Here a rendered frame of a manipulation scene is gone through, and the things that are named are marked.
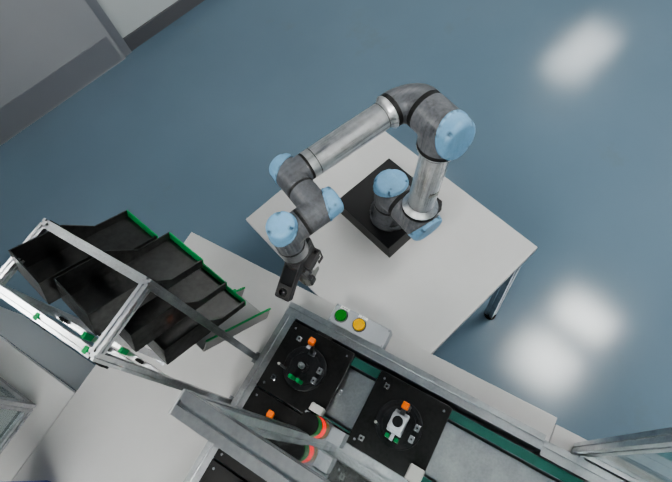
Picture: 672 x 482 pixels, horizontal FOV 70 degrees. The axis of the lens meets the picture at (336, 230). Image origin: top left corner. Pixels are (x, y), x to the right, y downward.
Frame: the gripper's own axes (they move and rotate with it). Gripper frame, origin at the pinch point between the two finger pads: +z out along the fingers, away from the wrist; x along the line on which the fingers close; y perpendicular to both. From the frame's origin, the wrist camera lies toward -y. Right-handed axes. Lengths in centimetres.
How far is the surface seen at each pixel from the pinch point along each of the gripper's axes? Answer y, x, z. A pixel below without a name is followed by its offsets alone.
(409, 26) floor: 234, 81, 123
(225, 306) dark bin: -16.6, 19.5, 2.4
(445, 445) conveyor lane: -18, -53, 32
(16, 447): -92, 77, 37
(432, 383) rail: -4, -43, 28
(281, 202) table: 34, 42, 37
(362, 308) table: 9.3, -9.4, 37.4
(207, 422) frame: -35, -27, -75
